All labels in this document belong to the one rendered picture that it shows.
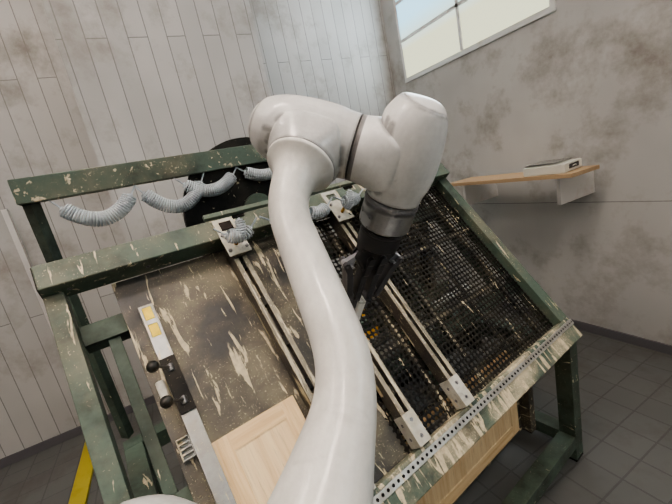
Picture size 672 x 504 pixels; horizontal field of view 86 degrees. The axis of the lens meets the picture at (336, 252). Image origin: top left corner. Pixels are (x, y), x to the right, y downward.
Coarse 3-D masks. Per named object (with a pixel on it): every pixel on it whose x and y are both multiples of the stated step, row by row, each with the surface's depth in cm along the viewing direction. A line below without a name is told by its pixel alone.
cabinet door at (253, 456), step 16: (288, 400) 132; (256, 416) 125; (272, 416) 127; (288, 416) 129; (240, 432) 121; (256, 432) 123; (272, 432) 125; (288, 432) 126; (224, 448) 117; (240, 448) 119; (256, 448) 120; (272, 448) 122; (288, 448) 123; (224, 464) 115; (240, 464) 116; (256, 464) 118; (272, 464) 119; (240, 480) 114; (256, 480) 115; (272, 480) 117; (240, 496) 111; (256, 496) 113
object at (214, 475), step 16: (144, 320) 129; (160, 336) 128; (160, 352) 125; (192, 416) 117; (192, 432) 115; (208, 448) 114; (208, 464) 112; (208, 480) 109; (224, 480) 111; (224, 496) 108
